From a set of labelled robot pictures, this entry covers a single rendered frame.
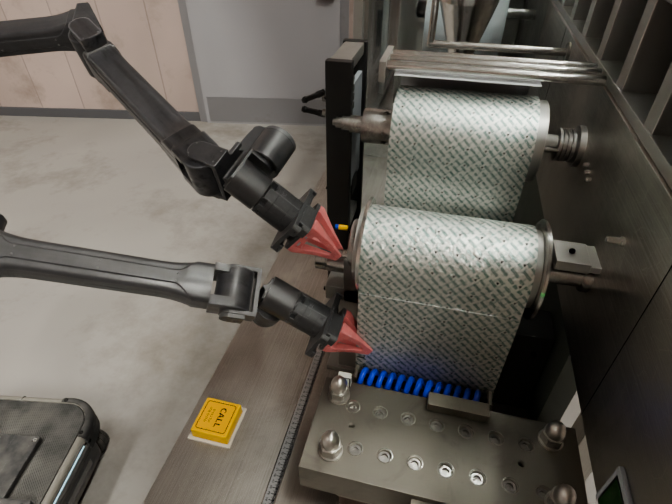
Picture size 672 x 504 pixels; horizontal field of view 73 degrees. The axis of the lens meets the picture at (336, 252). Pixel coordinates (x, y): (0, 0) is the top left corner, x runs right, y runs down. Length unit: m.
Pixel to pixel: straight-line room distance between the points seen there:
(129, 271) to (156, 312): 1.79
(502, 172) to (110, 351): 1.98
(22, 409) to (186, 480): 1.21
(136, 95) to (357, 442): 0.65
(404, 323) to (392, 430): 0.17
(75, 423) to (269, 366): 1.04
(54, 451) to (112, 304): 0.97
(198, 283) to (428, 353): 0.38
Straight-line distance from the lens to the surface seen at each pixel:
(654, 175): 0.62
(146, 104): 0.83
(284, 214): 0.67
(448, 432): 0.77
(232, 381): 0.99
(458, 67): 0.83
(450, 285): 0.66
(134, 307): 2.57
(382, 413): 0.78
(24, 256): 0.75
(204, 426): 0.91
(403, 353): 0.78
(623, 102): 0.78
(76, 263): 0.73
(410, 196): 0.86
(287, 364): 0.99
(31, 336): 2.66
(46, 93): 5.11
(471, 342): 0.74
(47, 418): 1.97
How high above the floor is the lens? 1.69
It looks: 39 degrees down
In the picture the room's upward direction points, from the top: straight up
